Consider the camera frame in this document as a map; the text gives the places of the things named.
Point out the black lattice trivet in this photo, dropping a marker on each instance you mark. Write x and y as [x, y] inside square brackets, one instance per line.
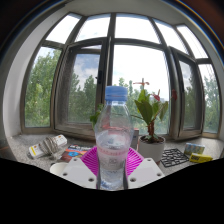
[174, 157]

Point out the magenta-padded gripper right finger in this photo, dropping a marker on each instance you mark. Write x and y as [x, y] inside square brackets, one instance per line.
[146, 171]

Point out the colourful flat book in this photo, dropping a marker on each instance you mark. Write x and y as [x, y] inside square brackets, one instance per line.
[74, 152]

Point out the potted plant in white pot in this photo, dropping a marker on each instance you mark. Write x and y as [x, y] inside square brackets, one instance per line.
[151, 148]

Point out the small blue and yellow box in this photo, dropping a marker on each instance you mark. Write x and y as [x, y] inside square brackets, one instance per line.
[194, 148]

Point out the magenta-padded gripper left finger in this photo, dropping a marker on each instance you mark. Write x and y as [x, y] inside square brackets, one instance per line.
[80, 171]

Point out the clear blue-capped water bottle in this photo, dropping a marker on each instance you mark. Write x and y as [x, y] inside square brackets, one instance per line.
[113, 133]

